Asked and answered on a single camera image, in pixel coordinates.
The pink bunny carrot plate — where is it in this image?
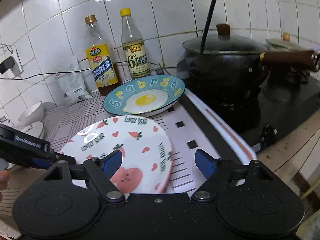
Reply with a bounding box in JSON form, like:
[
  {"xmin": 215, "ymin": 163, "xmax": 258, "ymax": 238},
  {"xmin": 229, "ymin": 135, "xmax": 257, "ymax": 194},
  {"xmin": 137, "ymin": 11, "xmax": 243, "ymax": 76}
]
[{"xmin": 61, "ymin": 115, "xmax": 172, "ymax": 194}]

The black gas stove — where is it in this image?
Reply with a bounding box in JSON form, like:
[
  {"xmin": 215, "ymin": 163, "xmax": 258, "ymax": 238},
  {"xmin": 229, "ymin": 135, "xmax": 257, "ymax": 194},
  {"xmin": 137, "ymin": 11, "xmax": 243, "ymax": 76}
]
[{"xmin": 154, "ymin": 55, "xmax": 320, "ymax": 155}]

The person left hand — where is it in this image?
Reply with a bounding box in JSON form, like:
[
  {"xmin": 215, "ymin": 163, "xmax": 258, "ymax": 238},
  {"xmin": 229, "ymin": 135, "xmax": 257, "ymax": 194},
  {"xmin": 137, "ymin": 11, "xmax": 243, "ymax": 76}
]
[{"xmin": 0, "ymin": 170, "xmax": 10, "ymax": 199}]

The blue fried egg plate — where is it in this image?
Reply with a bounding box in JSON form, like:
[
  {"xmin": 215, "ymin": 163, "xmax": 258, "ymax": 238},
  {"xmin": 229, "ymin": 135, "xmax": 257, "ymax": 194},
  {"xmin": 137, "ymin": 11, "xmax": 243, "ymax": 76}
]
[{"xmin": 103, "ymin": 75, "xmax": 185, "ymax": 117}]

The black pot with lid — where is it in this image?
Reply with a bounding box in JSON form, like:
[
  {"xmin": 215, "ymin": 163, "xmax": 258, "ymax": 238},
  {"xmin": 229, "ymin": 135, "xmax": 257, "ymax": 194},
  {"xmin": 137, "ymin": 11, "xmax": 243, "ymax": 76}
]
[{"xmin": 177, "ymin": 23, "xmax": 319, "ymax": 95}]

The cooking wine bottle yellow label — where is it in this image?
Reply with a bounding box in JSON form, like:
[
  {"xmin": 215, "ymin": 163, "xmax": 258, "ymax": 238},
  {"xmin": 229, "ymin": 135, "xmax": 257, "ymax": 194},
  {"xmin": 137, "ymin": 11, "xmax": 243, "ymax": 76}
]
[{"xmin": 85, "ymin": 15, "xmax": 119, "ymax": 96}]

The small white enamel pot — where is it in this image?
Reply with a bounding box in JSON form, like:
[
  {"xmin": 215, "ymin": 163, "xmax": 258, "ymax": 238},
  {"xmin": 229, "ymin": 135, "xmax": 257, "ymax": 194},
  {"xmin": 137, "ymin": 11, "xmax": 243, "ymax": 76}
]
[{"xmin": 266, "ymin": 33, "xmax": 305, "ymax": 51}]

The white bowl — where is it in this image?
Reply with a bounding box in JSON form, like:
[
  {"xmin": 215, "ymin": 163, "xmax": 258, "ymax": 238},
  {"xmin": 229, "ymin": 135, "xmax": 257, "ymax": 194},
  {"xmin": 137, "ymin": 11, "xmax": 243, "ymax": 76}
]
[{"xmin": 18, "ymin": 101, "xmax": 45, "ymax": 126}]

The black power cable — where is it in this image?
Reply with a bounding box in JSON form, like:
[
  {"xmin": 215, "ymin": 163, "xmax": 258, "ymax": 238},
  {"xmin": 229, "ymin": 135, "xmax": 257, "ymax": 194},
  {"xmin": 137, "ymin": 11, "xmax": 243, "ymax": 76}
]
[{"xmin": 0, "ymin": 42, "xmax": 181, "ymax": 81}]

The black power adapter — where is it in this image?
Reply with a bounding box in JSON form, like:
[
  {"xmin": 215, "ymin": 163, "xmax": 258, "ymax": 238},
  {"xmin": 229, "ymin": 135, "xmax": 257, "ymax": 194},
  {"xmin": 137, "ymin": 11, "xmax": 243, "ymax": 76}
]
[{"xmin": 0, "ymin": 56, "xmax": 15, "ymax": 74}]

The white vinegar bottle yellow cap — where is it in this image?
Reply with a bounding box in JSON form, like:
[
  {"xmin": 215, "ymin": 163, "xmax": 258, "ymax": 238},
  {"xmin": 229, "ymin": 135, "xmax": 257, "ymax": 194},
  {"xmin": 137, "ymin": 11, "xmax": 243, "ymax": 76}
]
[{"xmin": 119, "ymin": 8, "xmax": 151, "ymax": 79}]

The white plastic salt bag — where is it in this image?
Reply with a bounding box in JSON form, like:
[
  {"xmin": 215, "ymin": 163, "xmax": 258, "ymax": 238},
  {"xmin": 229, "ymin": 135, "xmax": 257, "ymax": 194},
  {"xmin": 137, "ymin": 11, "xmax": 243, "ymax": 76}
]
[{"xmin": 55, "ymin": 62, "xmax": 92, "ymax": 106}]

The white wall socket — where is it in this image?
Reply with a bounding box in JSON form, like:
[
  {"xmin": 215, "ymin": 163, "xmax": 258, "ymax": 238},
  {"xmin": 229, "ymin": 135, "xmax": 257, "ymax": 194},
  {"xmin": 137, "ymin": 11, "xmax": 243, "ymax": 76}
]
[{"xmin": 8, "ymin": 51, "xmax": 23, "ymax": 79}]

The white plate black rim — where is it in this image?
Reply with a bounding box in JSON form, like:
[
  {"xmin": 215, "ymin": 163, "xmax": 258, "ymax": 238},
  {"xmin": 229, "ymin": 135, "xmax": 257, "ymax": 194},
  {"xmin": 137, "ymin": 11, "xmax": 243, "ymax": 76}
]
[{"xmin": 21, "ymin": 121, "xmax": 44, "ymax": 139}]

